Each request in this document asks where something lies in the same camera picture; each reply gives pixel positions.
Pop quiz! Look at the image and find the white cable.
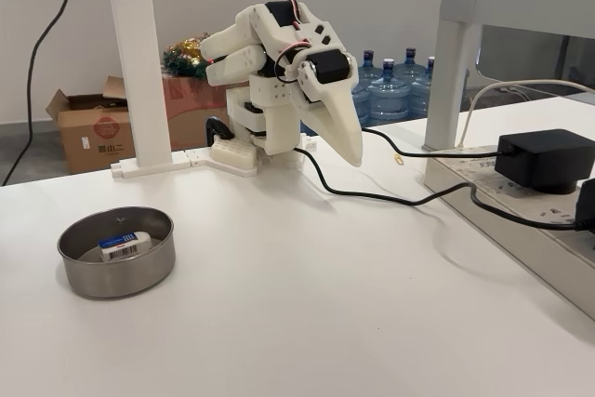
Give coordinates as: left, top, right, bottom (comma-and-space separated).
457, 79, 595, 150

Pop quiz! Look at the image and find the black power cable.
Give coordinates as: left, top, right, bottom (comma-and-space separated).
292, 146, 582, 232

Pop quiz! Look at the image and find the black adapter cable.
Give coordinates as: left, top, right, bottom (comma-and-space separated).
360, 126, 517, 159

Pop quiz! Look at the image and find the white desk shelf riser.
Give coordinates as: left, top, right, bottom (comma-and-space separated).
423, 0, 595, 159

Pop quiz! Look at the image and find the black table clamp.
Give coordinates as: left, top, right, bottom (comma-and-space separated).
205, 115, 233, 147

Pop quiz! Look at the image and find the white stand post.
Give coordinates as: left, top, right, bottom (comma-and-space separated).
102, 0, 213, 179

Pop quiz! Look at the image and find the gold and green tinsel decoration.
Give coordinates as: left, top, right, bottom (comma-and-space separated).
161, 32, 210, 80

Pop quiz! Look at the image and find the round metal bowl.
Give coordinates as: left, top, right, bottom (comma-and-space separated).
57, 205, 177, 299

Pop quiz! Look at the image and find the red white black servo wire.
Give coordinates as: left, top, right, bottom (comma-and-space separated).
273, 0, 322, 85

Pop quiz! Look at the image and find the hanging black cable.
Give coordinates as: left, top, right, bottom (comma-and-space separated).
0, 0, 72, 187

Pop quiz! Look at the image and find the white power strip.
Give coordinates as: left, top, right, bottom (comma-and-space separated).
425, 148, 595, 319

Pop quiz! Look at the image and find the small white and blue box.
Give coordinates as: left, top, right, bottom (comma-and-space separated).
97, 231, 153, 263

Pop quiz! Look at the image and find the white perforated mount block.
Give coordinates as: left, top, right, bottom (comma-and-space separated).
209, 135, 259, 179

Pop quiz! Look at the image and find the black power adapter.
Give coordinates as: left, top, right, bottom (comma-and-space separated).
494, 128, 588, 196

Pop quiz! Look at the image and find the black plug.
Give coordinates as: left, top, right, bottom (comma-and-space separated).
575, 182, 595, 233

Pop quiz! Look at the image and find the red cardboard box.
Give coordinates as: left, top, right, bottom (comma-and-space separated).
161, 75, 231, 150

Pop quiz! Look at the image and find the open brown cardboard box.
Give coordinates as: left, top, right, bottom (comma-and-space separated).
45, 74, 139, 175

